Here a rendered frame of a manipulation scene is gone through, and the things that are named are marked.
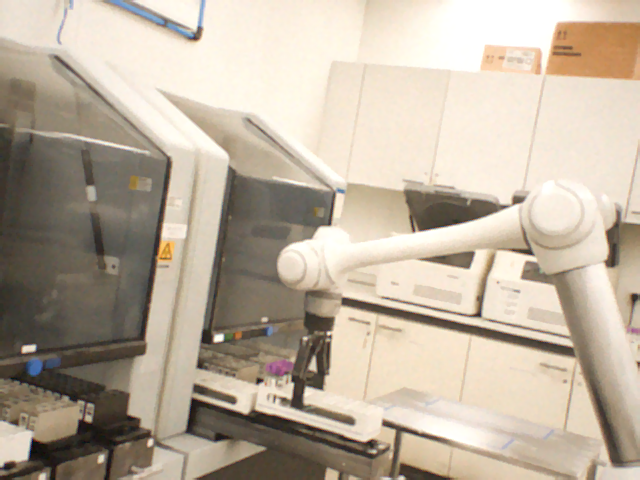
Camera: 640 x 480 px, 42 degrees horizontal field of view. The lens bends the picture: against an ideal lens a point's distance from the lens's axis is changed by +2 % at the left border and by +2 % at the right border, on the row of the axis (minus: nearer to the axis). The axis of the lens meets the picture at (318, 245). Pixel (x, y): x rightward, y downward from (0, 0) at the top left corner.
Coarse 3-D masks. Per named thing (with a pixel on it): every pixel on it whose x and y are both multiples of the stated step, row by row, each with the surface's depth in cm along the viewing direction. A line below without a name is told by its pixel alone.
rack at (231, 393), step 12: (204, 372) 216; (204, 384) 206; (216, 384) 205; (228, 384) 207; (240, 384) 209; (252, 384) 211; (192, 396) 207; (204, 396) 214; (216, 396) 215; (228, 396) 214; (240, 396) 201; (252, 396) 202; (240, 408) 201; (252, 408) 203
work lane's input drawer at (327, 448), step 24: (192, 408) 205; (216, 408) 203; (216, 432) 202; (240, 432) 199; (264, 432) 196; (288, 432) 194; (312, 456) 190; (336, 456) 188; (360, 456) 185; (384, 456) 190
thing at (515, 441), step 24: (384, 408) 228; (408, 408) 232; (432, 408) 237; (456, 408) 242; (480, 408) 248; (408, 432) 213; (432, 432) 211; (456, 432) 215; (480, 432) 219; (504, 432) 224; (528, 432) 228; (552, 432) 233; (504, 456) 202; (528, 456) 204; (552, 456) 208; (576, 456) 212
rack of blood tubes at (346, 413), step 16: (288, 384) 204; (288, 400) 204; (304, 400) 194; (320, 400) 194; (336, 400) 195; (352, 400) 198; (288, 416) 195; (304, 416) 193; (320, 416) 201; (336, 416) 200; (352, 416) 188; (368, 416) 187; (336, 432) 190; (352, 432) 188; (368, 432) 188
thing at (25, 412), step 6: (48, 402) 163; (54, 402) 164; (60, 402) 164; (66, 402) 165; (24, 408) 157; (30, 408) 159; (36, 408) 158; (42, 408) 159; (24, 414) 156; (24, 420) 156; (24, 426) 156
